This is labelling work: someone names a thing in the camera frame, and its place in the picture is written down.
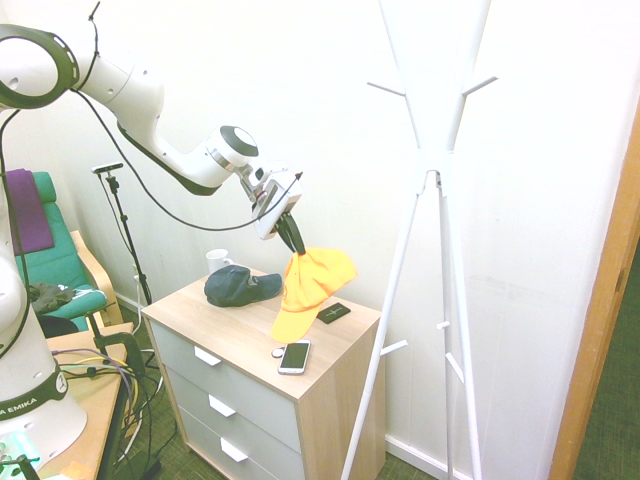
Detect grey crumpled garment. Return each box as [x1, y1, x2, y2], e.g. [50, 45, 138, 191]
[27, 282, 76, 314]

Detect black card wallet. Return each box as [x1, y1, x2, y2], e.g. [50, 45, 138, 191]
[317, 301, 352, 325]

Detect dark blue baseball cap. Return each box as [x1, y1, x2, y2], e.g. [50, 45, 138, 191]
[203, 264, 283, 308]

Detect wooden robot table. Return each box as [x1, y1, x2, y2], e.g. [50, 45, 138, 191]
[44, 319, 136, 480]

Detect white smartphone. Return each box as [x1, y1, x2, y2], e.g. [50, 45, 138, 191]
[277, 339, 312, 376]

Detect white mug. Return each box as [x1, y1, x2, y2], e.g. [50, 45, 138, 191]
[205, 248, 236, 275]

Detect black camera tripod stand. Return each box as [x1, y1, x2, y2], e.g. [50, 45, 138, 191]
[91, 162, 154, 307]

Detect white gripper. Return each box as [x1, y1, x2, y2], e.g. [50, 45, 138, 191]
[253, 168, 308, 254]

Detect purple cable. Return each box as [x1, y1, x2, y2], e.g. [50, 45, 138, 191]
[52, 348, 139, 404]

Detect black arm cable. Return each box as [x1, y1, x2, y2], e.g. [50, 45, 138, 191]
[74, 0, 305, 232]

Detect wooden chest of drawers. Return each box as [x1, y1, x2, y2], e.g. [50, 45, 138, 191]
[141, 272, 387, 480]

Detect white coat rack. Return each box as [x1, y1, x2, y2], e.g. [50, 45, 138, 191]
[339, 0, 500, 480]

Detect purple cloth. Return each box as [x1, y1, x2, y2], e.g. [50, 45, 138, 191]
[4, 168, 55, 256]

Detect grey drawer with white handle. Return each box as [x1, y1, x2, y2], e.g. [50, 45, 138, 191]
[163, 364, 304, 470]
[148, 319, 302, 442]
[174, 404, 306, 480]

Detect green armchair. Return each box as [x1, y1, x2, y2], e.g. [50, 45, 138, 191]
[3, 171, 124, 336]

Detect yellow cable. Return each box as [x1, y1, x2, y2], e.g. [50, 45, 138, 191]
[57, 353, 139, 401]

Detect black C-clamp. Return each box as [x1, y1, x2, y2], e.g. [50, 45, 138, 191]
[84, 309, 146, 376]

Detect yellow baseball cap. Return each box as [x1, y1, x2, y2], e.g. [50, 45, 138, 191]
[270, 246, 359, 344]

